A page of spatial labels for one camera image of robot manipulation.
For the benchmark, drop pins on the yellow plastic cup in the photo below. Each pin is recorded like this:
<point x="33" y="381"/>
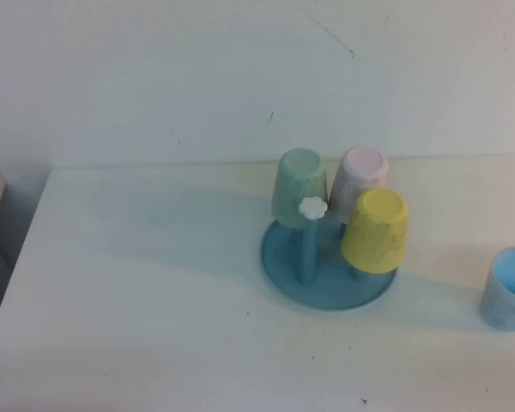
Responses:
<point x="373" y="236"/>

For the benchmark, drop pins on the green plastic cup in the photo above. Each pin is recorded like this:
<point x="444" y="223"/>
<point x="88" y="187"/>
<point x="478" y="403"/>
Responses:
<point x="296" y="184"/>

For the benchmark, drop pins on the blue cup stand with pegs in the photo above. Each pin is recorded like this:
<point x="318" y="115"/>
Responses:
<point x="283" y="266"/>

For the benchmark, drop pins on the pink plastic cup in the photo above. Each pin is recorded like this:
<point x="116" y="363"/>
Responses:
<point x="356" y="171"/>

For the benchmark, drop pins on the blue plastic cup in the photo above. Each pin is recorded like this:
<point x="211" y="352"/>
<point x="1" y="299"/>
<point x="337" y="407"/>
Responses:
<point x="502" y="309"/>

